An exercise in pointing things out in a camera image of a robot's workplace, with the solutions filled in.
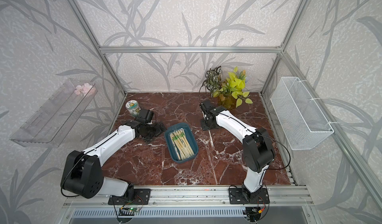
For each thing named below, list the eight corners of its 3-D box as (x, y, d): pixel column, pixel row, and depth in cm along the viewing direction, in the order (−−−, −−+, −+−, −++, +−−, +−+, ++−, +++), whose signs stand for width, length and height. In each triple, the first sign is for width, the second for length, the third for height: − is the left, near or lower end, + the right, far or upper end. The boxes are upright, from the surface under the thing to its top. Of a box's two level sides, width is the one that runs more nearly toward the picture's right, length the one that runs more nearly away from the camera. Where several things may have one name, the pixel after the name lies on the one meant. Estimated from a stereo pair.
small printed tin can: (128, 116, 109) (123, 108, 102) (131, 107, 114) (127, 99, 107) (139, 116, 109) (135, 108, 102) (142, 107, 114) (138, 99, 107)
